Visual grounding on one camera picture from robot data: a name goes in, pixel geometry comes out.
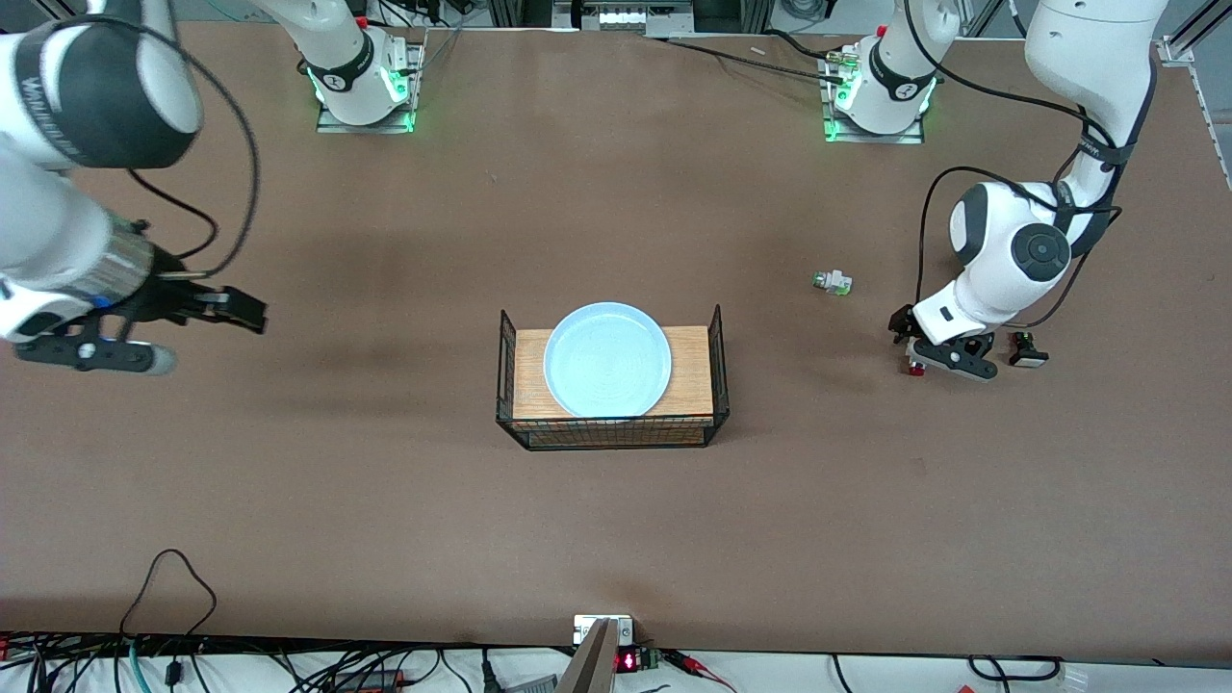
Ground light blue plate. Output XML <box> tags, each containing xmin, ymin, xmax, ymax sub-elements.
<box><xmin>543</xmin><ymin>302</ymin><xmax>673</xmax><ymax>420</ymax></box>

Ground red clip test lead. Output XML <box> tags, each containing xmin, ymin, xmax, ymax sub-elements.
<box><xmin>662</xmin><ymin>649</ymin><xmax>740</xmax><ymax>693</ymax></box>

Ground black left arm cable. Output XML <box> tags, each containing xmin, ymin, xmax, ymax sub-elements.
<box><xmin>900</xmin><ymin>0</ymin><xmax>1158</xmax><ymax>334</ymax></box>

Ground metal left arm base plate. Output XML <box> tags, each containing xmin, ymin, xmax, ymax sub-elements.
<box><xmin>820</xmin><ymin>48</ymin><xmax>927</xmax><ymax>145</ymax></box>

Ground black wire rack wooden top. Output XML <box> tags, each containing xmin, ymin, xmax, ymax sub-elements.
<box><xmin>496</xmin><ymin>305</ymin><xmax>731</xmax><ymax>451</ymax></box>

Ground thin black looped cable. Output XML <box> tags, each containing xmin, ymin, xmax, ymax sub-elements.
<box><xmin>119</xmin><ymin>549</ymin><xmax>218</xmax><ymax>642</ymax></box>

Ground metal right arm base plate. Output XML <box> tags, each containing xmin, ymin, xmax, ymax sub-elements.
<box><xmin>316</xmin><ymin>38</ymin><xmax>427</xmax><ymax>135</ymax></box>

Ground black cable to arm base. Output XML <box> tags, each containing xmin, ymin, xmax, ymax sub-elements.
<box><xmin>643</xmin><ymin>29</ymin><xmax>850</xmax><ymax>84</ymax></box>

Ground tangled black cable bundle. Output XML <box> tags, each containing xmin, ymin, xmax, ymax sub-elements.
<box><xmin>0</xmin><ymin>630</ymin><xmax>501</xmax><ymax>693</ymax></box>

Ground black flat loop cable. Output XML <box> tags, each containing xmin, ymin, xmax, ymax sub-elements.
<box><xmin>966</xmin><ymin>654</ymin><xmax>1065</xmax><ymax>685</ymax></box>

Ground aluminium frame with white device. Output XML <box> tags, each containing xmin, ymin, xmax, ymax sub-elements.
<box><xmin>486</xmin><ymin>0</ymin><xmax>773</xmax><ymax>38</ymax></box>

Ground grey metal bracket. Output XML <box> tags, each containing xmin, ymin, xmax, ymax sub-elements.
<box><xmin>555</xmin><ymin>614</ymin><xmax>636</xmax><ymax>693</ymax></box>

